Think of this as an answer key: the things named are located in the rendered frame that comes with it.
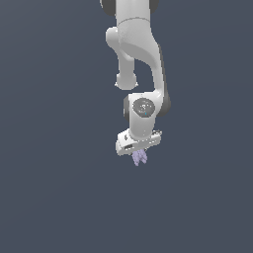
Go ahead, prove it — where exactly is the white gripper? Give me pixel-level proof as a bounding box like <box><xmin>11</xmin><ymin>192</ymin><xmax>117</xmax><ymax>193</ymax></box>
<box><xmin>115</xmin><ymin>128</ymin><xmax>163</xmax><ymax>167</ymax></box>

